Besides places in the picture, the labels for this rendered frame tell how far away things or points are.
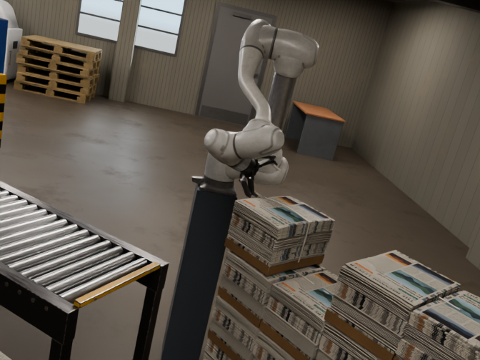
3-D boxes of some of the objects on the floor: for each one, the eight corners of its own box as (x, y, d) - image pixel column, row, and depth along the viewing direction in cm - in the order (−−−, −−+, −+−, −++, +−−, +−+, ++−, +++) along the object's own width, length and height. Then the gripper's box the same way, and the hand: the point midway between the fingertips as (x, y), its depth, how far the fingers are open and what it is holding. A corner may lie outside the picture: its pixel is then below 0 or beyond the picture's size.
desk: (317, 143, 1001) (326, 108, 981) (334, 161, 873) (346, 121, 853) (283, 136, 992) (292, 100, 972) (295, 153, 864) (306, 112, 844)
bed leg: (138, 417, 231) (164, 288, 212) (129, 424, 226) (156, 292, 207) (128, 411, 233) (153, 282, 214) (119, 418, 228) (145, 286, 209)
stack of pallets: (97, 97, 942) (103, 49, 918) (87, 104, 861) (94, 52, 837) (28, 83, 925) (33, 33, 901) (12, 88, 844) (17, 35, 820)
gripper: (253, 132, 200) (280, 156, 215) (219, 185, 198) (248, 205, 214) (266, 138, 195) (292, 161, 210) (231, 192, 193) (261, 212, 209)
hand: (269, 182), depth 211 cm, fingers open, 13 cm apart
